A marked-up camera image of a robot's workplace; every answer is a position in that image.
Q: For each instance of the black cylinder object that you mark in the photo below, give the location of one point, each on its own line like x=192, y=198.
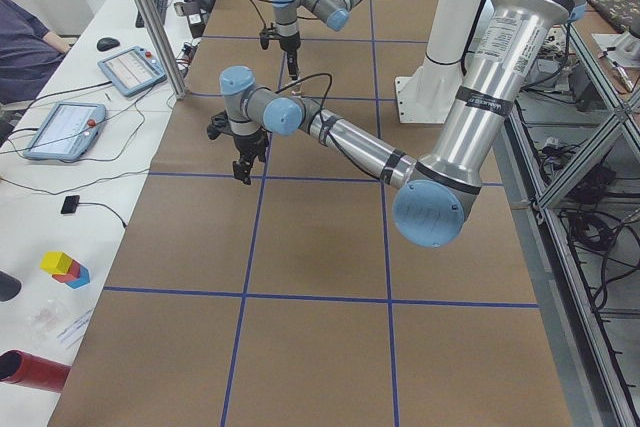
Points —
x=10, y=287

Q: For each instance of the red cylinder tube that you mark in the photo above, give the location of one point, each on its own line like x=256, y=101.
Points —
x=27, y=370

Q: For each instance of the small black puck device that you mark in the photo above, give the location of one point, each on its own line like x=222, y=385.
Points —
x=70, y=204

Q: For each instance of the blue wooden block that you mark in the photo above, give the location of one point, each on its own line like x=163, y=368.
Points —
x=82, y=280

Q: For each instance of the near teach pendant tablet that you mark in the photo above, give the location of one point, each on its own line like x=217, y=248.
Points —
x=67, y=132

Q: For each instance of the yellow wooden block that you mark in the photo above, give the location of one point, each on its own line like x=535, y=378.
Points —
x=55, y=262

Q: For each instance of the teach pendant tablet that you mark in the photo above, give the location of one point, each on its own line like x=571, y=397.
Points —
x=67, y=132
x=133, y=70

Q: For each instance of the red wooden block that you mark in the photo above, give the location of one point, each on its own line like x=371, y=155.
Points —
x=73, y=273

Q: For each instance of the brown paper table mat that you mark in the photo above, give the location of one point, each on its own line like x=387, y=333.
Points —
x=294, y=301

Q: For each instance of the seated person in blue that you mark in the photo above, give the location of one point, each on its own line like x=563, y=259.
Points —
x=30, y=53

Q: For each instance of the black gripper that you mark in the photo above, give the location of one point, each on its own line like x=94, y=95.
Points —
x=249, y=144
x=289, y=44

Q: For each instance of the far teach pendant tablet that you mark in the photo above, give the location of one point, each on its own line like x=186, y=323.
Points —
x=133, y=70

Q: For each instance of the black computer mouse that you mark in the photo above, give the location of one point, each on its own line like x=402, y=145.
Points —
x=107, y=43

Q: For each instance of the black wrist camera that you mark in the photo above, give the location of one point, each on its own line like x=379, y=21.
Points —
x=266, y=35
x=219, y=125

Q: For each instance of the aluminium frame post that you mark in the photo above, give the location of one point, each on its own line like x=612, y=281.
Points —
x=156, y=31

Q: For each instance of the aluminium frame rack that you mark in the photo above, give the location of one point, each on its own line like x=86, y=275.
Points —
x=577, y=136

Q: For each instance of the white camera pole with base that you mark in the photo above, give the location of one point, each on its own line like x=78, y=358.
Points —
x=427, y=96

